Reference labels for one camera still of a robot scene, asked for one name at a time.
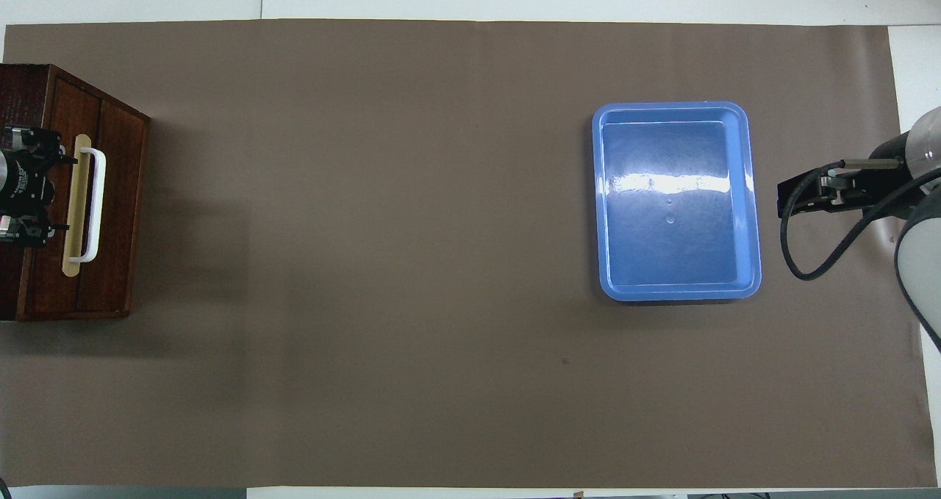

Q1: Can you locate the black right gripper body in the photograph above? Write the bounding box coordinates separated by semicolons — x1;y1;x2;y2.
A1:
823;133;912;209

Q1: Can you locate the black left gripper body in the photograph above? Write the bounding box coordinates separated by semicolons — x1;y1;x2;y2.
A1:
0;149;57;220

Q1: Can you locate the white drawer handle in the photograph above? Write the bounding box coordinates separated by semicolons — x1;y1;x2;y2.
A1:
68;147;108;264

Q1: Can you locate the dark brown wooden cabinet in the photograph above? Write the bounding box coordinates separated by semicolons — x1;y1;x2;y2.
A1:
0;63;151;322

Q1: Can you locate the blue plastic tray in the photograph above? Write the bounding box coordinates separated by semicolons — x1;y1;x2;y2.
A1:
592;101;763;303

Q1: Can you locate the brown paper table mat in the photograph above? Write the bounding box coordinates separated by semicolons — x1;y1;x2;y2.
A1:
0;19;938;489

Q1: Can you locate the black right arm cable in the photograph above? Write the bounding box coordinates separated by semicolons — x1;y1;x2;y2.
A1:
779;158;941;281

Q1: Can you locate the beige handle backing plate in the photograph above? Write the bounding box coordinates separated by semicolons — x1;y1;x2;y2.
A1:
62;134;93;278

